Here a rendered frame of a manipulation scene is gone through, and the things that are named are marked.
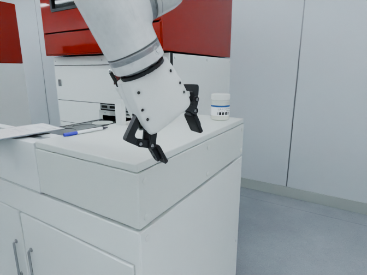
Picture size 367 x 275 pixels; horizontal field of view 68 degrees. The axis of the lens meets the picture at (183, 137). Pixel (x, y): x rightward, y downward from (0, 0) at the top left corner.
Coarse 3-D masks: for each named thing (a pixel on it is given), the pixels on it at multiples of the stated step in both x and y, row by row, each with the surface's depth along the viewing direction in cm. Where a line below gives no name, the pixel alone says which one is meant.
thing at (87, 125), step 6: (102, 120) 136; (108, 120) 136; (72, 126) 121; (78, 126) 122; (84, 126) 122; (90, 126) 122; (96, 126) 121; (102, 126) 121; (48, 132) 109; (54, 132) 110; (60, 132) 110; (66, 132) 110
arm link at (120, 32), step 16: (80, 0) 34; (96, 0) 34; (112, 0) 34; (128, 0) 35; (144, 0) 36; (96, 16) 35; (112, 16) 35; (128, 16) 35; (144, 16) 37; (96, 32) 37; (112, 32) 36; (128, 32) 36; (144, 32) 37; (112, 48) 37; (128, 48) 37
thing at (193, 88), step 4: (184, 84) 48; (188, 84) 49; (192, 84) 49; (196, 84) 50; (188, 88) 49; (192, 88) 49; (196, 88) 50; (192, 92) 50; (196, 92) 50; (192, 96) 50; (192, 100) 50
